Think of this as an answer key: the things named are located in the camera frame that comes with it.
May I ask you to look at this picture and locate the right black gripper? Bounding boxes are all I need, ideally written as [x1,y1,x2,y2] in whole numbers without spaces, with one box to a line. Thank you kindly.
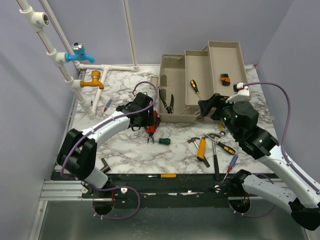
[198,92,242,139]

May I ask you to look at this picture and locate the red black pliers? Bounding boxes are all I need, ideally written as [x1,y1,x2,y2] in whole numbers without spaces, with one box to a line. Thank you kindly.
[145,110,160,144]

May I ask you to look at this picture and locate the grey wire stripper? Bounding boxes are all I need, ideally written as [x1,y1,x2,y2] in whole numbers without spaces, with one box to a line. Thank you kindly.
[158,88,176,115]

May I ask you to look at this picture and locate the yellow black screwdriver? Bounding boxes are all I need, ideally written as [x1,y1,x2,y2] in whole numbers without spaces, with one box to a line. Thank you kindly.
[190,79,202,101]
[204,133,236,155]

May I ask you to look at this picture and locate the green stubby screwdriver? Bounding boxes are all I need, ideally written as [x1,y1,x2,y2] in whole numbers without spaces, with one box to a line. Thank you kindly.
[152,138,171,146]

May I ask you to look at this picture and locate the beige translucent tool box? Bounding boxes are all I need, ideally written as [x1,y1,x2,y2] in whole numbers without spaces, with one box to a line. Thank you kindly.
[157,41,247,124]

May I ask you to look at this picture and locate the orange hex key set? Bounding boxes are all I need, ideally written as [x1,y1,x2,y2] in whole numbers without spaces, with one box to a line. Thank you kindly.
[220,73,231,86]

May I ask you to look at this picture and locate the small claw hammer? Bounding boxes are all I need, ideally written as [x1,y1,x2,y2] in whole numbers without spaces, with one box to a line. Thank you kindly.
[187,137,200,149]

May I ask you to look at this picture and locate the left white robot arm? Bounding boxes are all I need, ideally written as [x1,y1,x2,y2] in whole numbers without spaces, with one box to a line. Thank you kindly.
[56,92,154,198]

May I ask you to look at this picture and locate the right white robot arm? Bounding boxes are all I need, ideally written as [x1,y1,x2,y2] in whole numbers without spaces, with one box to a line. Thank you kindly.
[198,93,320,231]

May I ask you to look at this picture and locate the silver ratchet wrench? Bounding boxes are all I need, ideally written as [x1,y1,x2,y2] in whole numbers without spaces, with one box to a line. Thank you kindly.
[219,129,229,137]

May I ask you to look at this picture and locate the blue red screwdriver left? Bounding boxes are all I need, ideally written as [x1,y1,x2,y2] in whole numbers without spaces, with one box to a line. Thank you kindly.
[99,99,112,118]

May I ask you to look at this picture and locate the blue red screwdriver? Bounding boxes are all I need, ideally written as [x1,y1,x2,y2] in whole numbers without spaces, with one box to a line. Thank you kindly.
[221,154,239,183]
[99,99,112,118]

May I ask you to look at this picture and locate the blue red screwdriver right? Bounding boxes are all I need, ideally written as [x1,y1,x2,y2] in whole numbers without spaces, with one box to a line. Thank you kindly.
[221,154,239,183]

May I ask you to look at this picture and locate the metal socket wrench bar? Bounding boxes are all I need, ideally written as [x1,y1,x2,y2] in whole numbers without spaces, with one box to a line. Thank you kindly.
[100,158,111,173]

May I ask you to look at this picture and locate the orange water tap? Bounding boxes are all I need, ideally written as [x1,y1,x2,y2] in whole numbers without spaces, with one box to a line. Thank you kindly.
[80,70,104,90]

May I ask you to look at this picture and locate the blue water tap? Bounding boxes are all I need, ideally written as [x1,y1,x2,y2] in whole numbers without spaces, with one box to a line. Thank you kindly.
[64,42,95,64]

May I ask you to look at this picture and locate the black handle long hammer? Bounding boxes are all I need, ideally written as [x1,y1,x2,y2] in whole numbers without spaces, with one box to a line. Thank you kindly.
[204,133,220,182]

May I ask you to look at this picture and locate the orange handle screwdriver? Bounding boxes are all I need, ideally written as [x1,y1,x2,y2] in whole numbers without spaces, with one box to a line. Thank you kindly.
[147,173,177,179]

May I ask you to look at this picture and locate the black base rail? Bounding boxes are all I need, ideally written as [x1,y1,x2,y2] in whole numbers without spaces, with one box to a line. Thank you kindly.
[49,172,293,210]

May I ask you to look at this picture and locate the white pvc pipe frame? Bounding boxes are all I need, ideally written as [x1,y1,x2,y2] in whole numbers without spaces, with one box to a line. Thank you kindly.
[17,0,139,119]

